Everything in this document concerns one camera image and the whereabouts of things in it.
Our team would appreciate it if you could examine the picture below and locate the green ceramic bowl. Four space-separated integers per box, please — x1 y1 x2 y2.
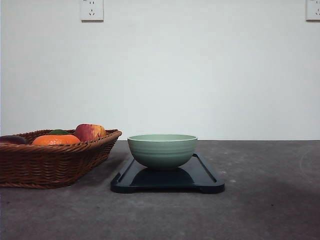
127 134 198 168

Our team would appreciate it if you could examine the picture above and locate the brown wicker basket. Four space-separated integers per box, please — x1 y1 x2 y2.
0 123 122 189

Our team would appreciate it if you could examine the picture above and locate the dark rectangular tray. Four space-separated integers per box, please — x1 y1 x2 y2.
110 153 225 194

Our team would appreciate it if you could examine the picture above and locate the red yellow apple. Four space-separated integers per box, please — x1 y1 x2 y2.
74 123 107 142

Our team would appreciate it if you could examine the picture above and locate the dark green fruit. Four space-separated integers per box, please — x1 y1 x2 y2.
48 129 69 136

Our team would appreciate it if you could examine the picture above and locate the orange tangerine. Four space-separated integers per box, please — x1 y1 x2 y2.
32 134 81 145

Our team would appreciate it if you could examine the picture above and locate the dark purple fruit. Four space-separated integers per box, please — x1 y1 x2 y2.
0 135 26 145

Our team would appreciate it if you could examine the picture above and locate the white wall socket left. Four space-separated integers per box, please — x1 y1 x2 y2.
80 0 104 23

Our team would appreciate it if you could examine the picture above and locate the white wall socket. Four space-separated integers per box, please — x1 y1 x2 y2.
80 0 104 23
306 0 320 21

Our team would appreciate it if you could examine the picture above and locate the white wall socket right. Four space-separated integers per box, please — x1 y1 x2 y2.
306 0 320 21

